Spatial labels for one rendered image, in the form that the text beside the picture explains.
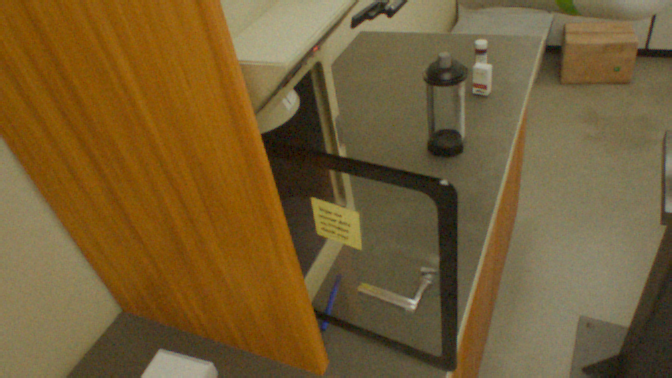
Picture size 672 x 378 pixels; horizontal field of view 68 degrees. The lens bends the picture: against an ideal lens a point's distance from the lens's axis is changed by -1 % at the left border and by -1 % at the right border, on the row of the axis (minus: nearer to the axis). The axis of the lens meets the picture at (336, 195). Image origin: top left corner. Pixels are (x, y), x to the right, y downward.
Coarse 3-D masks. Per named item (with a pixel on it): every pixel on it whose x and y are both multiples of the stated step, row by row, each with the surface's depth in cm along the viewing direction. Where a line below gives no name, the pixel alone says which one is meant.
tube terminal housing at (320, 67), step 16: (224, 0) 64; (240, 0) 67; (256, 0) 71; (272, 0) 74; (240, 16) 68; (256, 16) 71; (240, 32) 68; (320, 48) 90; (320, 64) 96; (320, 80) 98; (320, 96) 99; (336, 96) 99; (320, 112) 100; (336, 112) 101; (336, 144) 108
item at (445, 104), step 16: (432, 80) 120; (448, 80) 118; (432, 96) 123; (448, 96) 122; (464, 96) 125; (432, 112) 127; (448, 112) 124; (464, 112) 128; (432, 128) 130; (448, 128) 127; (464, 128) 131; (448, 144) 131
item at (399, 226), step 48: (288, 144) 67; (288, 192) 73; (336, 192) 67; (384, 192) 62; (432, 192) 58; (336, 240) 75; (384, 240) 69; (432, 240) 63; (336, 288) 83; (384, 288) 76; (384, 336) 85; (432, 336) 78
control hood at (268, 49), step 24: (288, 0) 75; (312, 0) 73; (336, 0) 72; (264, 24) 69; (288, 24) 68; (312, 24) 66; (240, 48) 64; (264, 48) 63; (288, 48) 62; (312, 48) 67; (264, 72) 61; (288, 72) 62; (264, 96) 63
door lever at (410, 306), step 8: (416, 280) 70; (424, 280) 69; (360, 288) 70; (368, 288) 70; (376, 288) 70; (424, 288) 69; (432, 288) 69; (368, 296) 70; (376, 296) 69; (384, 296) 69; (392, 296) 68; (400, 296) 68; (416, 296) 68; (392, 304) 68; (400, 304) 67; (408, 304) 67; (416, 304) 67; (408, 312) 67; (416, 312) 67
